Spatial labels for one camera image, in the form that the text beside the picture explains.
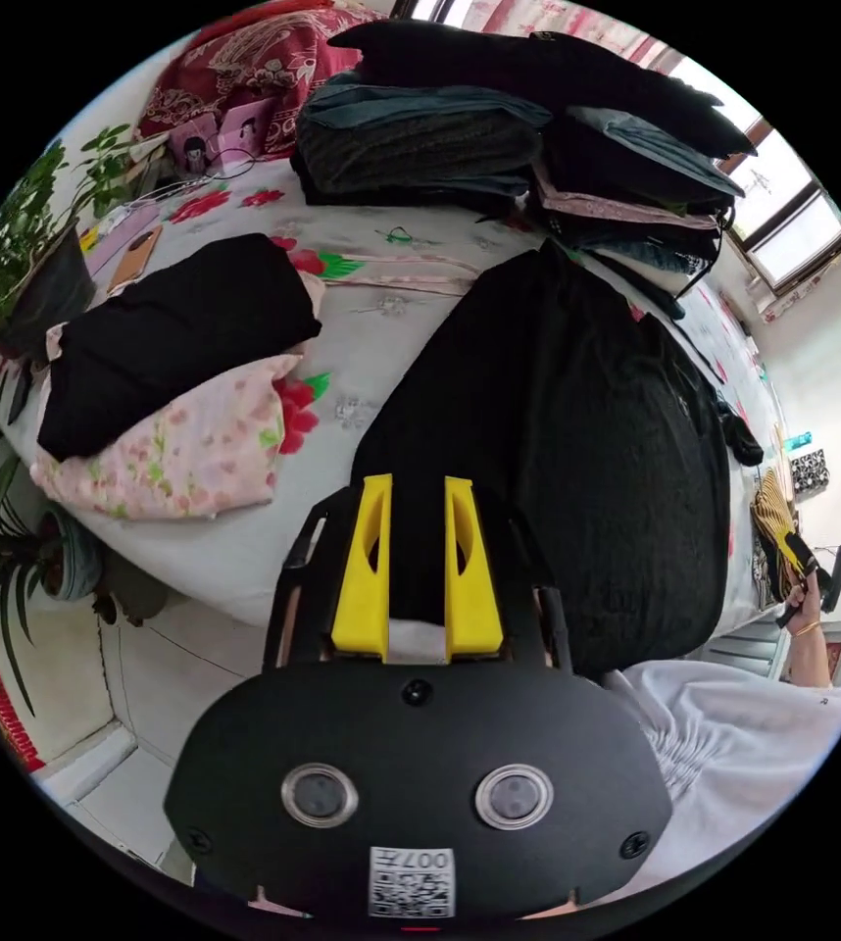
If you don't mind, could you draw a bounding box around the red patterned quilt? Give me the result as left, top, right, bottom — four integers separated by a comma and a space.
137, 7, 392, 160

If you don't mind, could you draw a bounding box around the person's right hand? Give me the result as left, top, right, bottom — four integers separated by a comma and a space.
782, 580, 824, 635

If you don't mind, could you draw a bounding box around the bed with floral sheet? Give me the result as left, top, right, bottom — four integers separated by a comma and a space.
0, 110, 797, 663

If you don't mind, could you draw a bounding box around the phone in brown case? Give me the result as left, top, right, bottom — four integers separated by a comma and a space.
106, 223, 165, 295

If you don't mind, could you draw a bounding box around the large pile of clothes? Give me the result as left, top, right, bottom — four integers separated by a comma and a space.
291, 20, 760, 318

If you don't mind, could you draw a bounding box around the black long sleeve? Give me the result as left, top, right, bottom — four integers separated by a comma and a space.
350, 238, 767, 677

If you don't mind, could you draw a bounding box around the leafy potted plant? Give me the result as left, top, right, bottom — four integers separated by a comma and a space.
0, 124, 135, 363

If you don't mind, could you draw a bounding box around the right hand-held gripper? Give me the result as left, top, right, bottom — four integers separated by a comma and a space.
751, 488, 833, 630

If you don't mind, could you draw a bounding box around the red patterned curtain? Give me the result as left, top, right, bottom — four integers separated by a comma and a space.
405, 0, 675, 69

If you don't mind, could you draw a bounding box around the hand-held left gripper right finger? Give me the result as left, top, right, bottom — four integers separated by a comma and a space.
443, 475, 504, 663

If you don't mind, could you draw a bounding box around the person's body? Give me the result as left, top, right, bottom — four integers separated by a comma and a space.
596, 658, 841, 910

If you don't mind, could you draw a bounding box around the person's right forearm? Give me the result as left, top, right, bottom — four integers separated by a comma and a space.
786, 622, 841, 690

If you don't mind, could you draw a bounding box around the spider plant in pot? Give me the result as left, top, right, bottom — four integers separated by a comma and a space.
0, 367, 107, 718

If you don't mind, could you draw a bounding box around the window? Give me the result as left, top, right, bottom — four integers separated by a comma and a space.
669, 58, 841, 297

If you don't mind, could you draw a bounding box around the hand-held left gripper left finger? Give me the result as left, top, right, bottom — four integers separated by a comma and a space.
331, 473, 394, 663

